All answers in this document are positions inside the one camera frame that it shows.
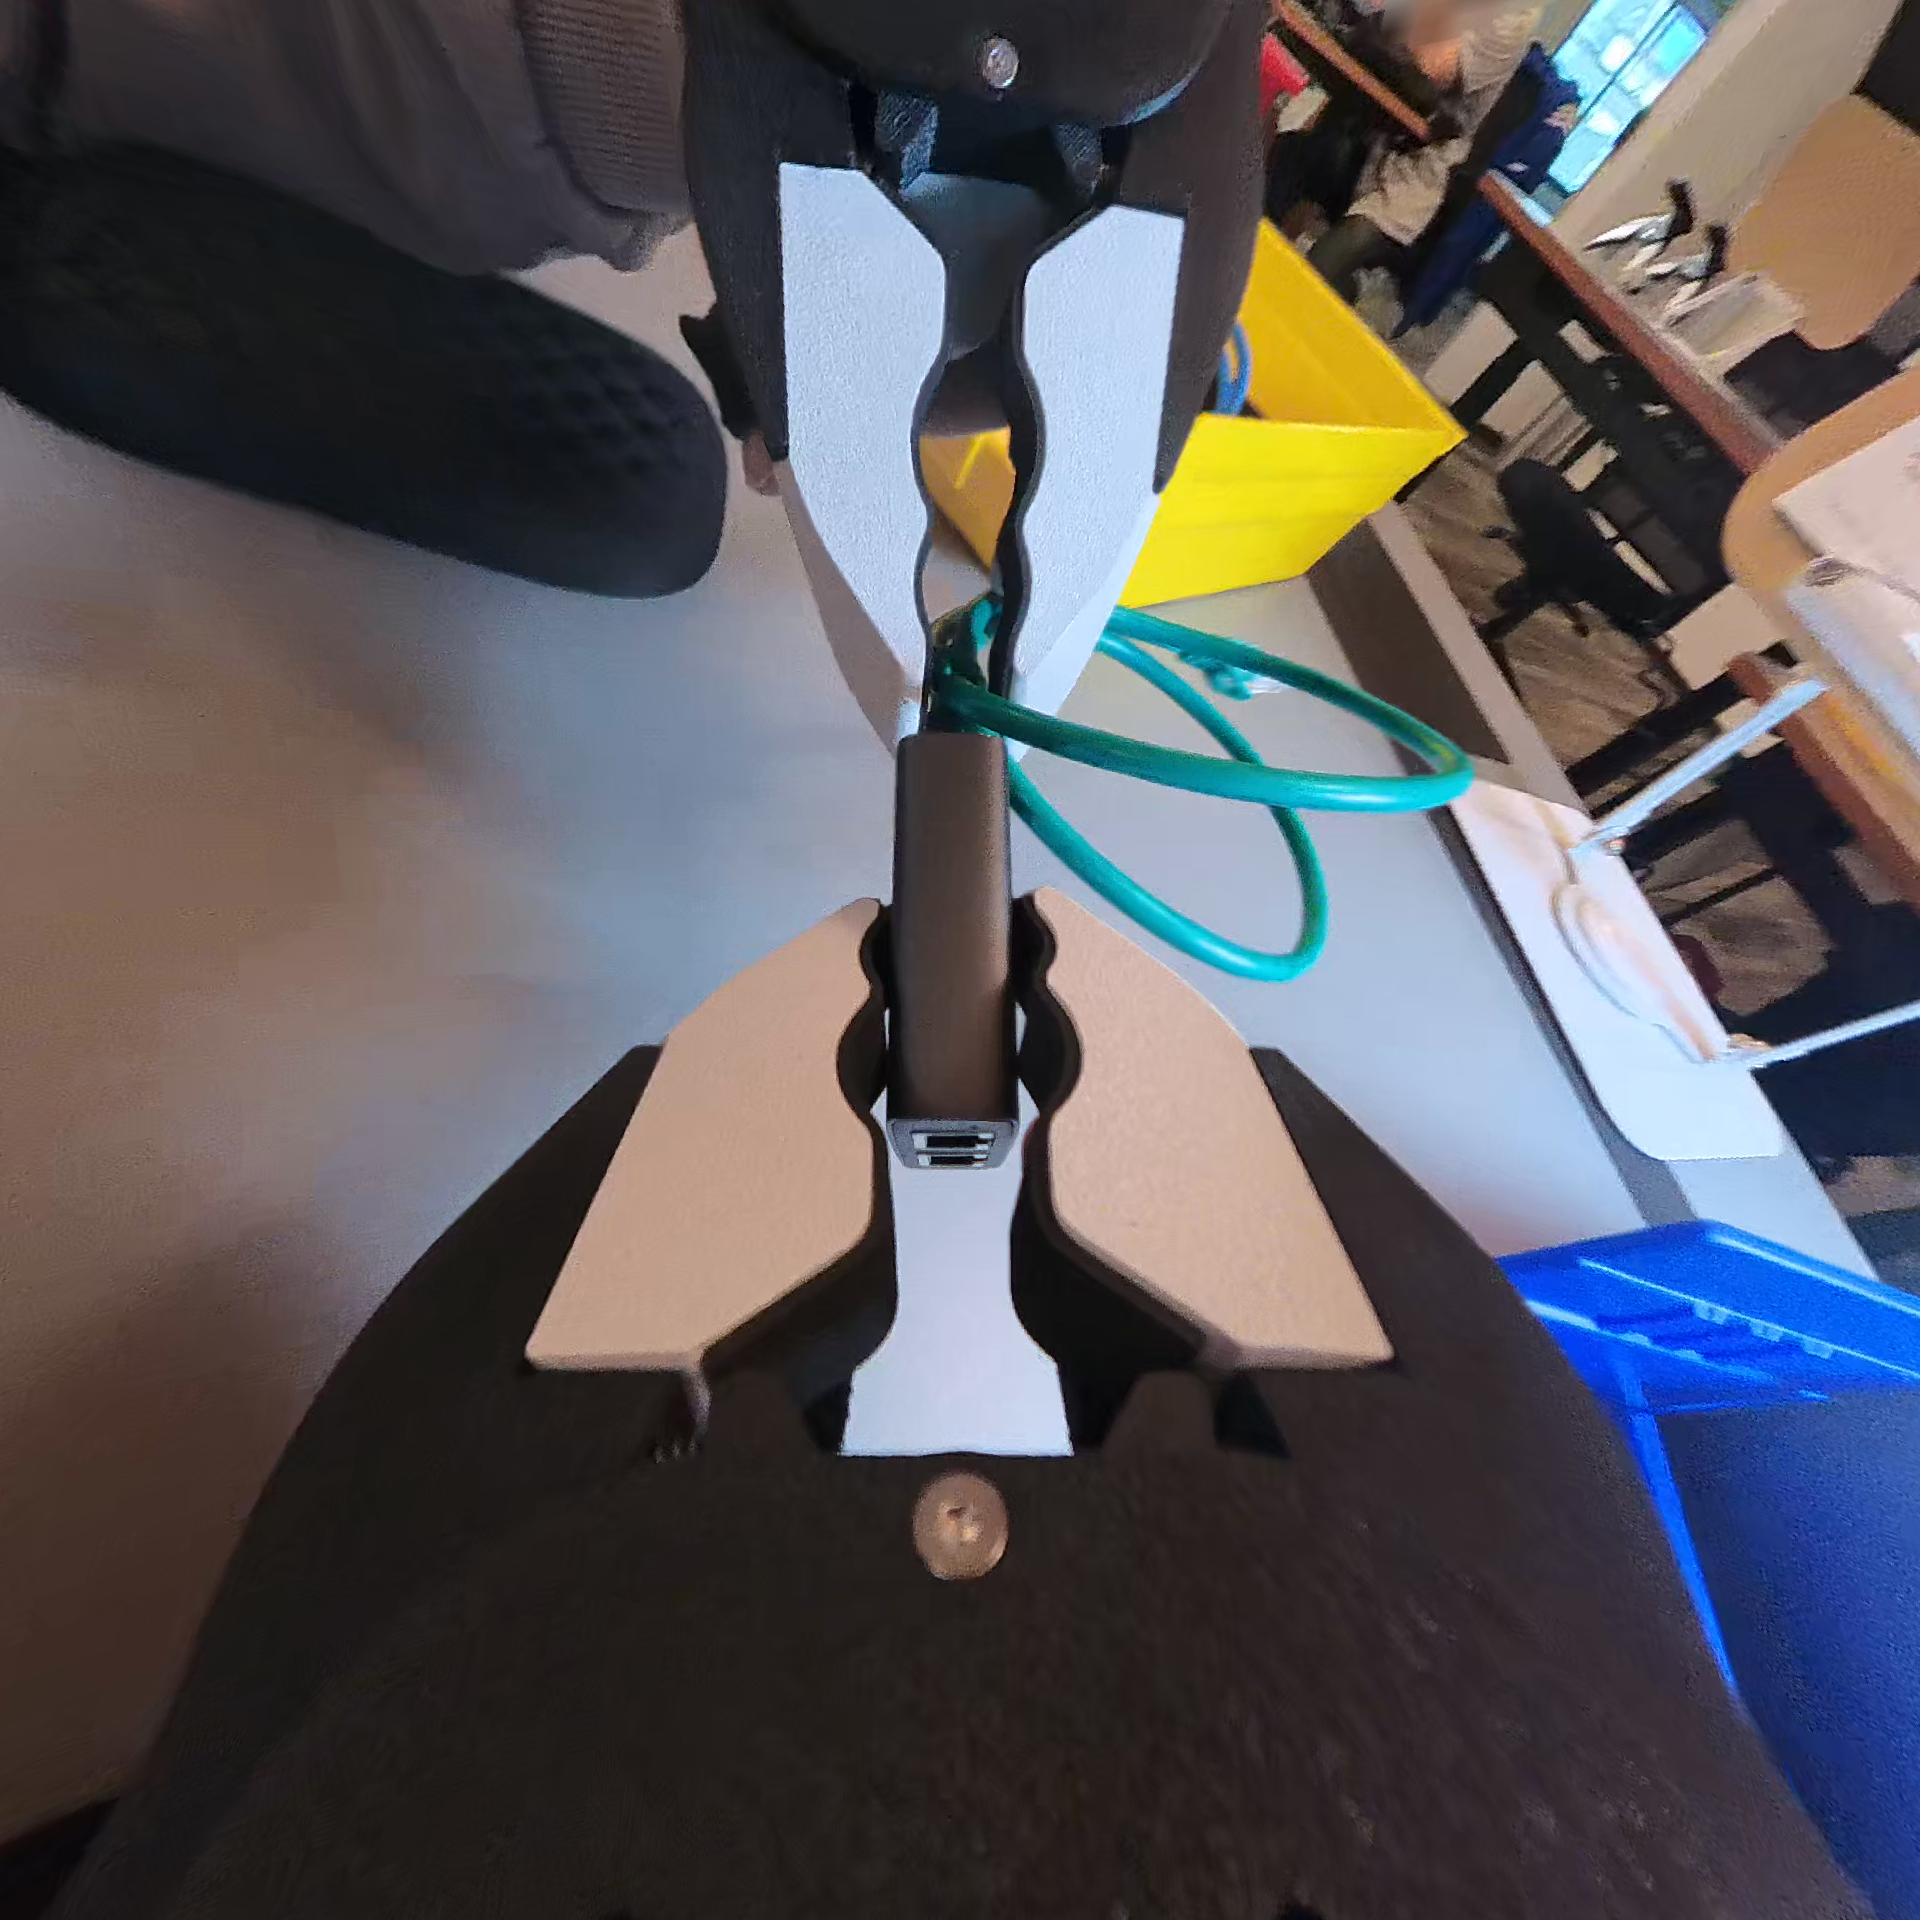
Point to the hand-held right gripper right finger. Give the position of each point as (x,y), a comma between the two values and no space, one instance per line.
(1186,1170)

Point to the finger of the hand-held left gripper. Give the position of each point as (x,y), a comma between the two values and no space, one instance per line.
(1103,389)
(855,389)

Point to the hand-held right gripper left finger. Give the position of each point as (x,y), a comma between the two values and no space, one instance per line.
(721,1170)

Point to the yellow plastic bin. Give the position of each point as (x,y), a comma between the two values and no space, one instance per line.
(1291,481)

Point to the black ethernet port adapter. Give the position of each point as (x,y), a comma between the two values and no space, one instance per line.
(950,902)

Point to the blue plastic bin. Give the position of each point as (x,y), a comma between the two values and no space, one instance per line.
(1801,1501)

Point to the person's left forearm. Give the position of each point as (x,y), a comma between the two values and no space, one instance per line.
(375,105)

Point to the black textured garment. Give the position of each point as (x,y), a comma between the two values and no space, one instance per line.
(375,405)

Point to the black office chair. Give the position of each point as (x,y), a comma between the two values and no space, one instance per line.
(1561,523)

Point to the white document stand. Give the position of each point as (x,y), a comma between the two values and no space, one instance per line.
(1635,975)

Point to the brown-edged table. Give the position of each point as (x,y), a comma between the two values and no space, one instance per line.
(1622,307)

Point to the silver metal tool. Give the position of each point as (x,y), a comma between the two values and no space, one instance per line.
(1659,248)

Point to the window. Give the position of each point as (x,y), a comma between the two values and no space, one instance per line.
(1629,66)

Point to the wooden backing board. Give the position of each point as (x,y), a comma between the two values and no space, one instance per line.
(1771,510)

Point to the wooden chair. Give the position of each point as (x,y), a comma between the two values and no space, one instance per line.
(1845,224)

